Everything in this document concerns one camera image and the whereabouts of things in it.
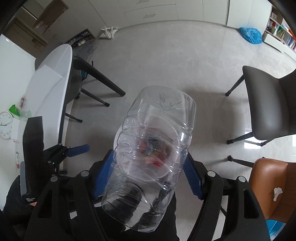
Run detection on blue plastic bag on floor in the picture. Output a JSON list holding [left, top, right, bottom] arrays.
[[239, 28, 262, 44]]

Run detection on white oval table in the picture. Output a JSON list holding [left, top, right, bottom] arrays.
[[16, 44, 73, 162]]

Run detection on green plastic bag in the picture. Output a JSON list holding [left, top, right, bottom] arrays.
[[9, 104, 21, 116]]

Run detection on brown leather chair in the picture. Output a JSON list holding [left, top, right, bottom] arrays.
[[227, 155, 296, 224]]

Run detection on white tote bag on floor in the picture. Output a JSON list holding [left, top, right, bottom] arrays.
[[99, 27, 118, 40]]

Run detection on white round wall clock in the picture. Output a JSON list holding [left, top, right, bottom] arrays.
[[0, 111, 13, 140]]

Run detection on white slotted trash bin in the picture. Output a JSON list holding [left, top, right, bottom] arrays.
[[113, 126, 122, 150]]

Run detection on white drawer cabinet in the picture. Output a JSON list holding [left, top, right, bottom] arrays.
[[90, 1, 230, 28]]

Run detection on white crumpled tissue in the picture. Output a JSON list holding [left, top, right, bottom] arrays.
[[273, 187, 283, 202]]

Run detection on grey chair near bin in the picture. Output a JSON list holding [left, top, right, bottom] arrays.
[[225, 66, 295, 146]]

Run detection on clear plastic bottle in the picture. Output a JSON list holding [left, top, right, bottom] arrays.
[[102, 86, 196, 232]]

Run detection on grey chair behind table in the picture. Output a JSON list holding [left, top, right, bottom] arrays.
[[34, 34, 127, 123]]

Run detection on person's black trouser legs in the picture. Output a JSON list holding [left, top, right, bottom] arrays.
[[92, 162, 180, 241]]

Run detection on wall shelf with items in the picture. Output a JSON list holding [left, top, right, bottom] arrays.
[[262, 6, 295, 60]]

